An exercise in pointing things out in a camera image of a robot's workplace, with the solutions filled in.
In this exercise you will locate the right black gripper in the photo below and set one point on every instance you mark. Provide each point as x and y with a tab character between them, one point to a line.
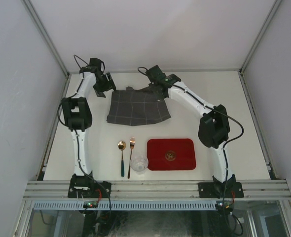
160	97

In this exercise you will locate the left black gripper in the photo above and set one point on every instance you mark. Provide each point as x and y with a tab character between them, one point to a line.
110	85

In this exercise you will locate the grey checked cloth napkin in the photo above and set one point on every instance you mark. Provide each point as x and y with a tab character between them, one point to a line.
132	107

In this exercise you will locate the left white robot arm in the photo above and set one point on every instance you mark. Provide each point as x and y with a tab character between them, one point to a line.
78	116

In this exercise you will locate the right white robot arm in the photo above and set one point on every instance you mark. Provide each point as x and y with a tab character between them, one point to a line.
213	125

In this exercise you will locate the rose gold fork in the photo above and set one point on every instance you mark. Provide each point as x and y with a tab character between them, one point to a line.
132	145

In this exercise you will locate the red rectangular tray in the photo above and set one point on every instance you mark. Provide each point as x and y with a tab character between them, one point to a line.
171	155

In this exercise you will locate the clear glass cup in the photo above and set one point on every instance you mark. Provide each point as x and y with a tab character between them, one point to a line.
139	163

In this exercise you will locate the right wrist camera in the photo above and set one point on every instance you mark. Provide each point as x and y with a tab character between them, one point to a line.
156	72

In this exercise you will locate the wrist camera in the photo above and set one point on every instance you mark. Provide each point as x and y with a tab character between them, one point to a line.
96	62
156	72

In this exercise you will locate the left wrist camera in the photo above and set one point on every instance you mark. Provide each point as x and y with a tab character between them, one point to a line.
96	62

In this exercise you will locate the gold spoon green handle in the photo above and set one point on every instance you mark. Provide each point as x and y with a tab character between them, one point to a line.
122	146

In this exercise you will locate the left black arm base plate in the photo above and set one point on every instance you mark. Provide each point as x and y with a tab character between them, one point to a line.
92	190

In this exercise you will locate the left aluminium frame post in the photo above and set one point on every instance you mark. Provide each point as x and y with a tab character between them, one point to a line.
31	10

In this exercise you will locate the aluminium frame post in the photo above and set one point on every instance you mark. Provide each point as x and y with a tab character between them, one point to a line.
31	10
269	18

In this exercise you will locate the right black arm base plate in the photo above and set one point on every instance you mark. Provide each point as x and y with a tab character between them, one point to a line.
213	190

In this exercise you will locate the grey slotted cable duct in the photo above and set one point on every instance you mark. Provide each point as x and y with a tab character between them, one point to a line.
126	205

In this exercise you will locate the right aluminium frame post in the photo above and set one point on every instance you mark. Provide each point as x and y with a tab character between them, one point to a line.
269	18

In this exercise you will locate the aluminium front rail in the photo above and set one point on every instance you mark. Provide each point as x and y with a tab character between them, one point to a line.
161	190

